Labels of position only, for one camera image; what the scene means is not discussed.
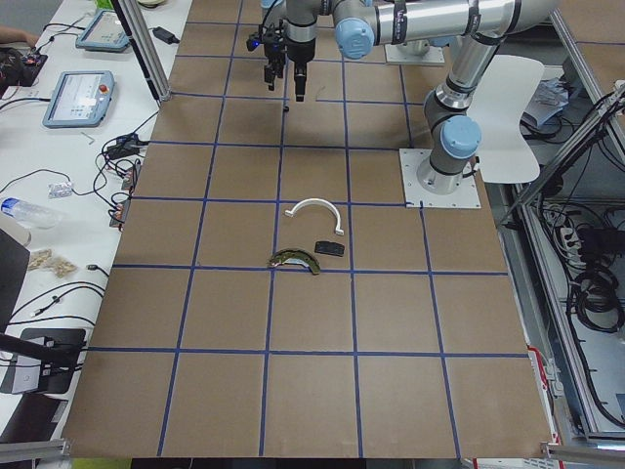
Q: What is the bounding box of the teach pendant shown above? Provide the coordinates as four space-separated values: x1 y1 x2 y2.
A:
75 9 130 53
42 70 115 129

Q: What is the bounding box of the clear plastic water bottle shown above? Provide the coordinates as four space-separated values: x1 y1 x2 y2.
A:
1 197 63 229

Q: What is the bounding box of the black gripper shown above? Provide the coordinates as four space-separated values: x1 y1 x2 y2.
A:
246 19 316 103

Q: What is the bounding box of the white curved plastic clamp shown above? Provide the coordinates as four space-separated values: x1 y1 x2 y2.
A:
283 197 345 235

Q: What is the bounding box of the teach pendant near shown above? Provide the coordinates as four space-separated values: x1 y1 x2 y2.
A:
42 70 115 129

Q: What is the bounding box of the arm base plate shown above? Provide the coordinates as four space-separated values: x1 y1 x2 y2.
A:
399 149 481 209

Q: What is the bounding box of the teach pendant far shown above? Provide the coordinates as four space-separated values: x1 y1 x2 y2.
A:
75 9 130 53

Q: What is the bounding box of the white plastic chair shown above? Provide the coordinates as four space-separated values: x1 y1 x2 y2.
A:
467 55 544 184

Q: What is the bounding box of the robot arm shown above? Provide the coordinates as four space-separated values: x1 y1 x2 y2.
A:
246 0 558 110
417 33 505 195

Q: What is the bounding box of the small black brake pad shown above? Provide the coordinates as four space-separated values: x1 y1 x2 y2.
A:
314 240 345 257

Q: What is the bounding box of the dark green brake shoe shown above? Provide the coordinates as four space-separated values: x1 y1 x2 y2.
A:
268 248 321 276

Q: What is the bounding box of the aluminium frame post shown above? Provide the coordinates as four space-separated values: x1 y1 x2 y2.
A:
111 0 171 103

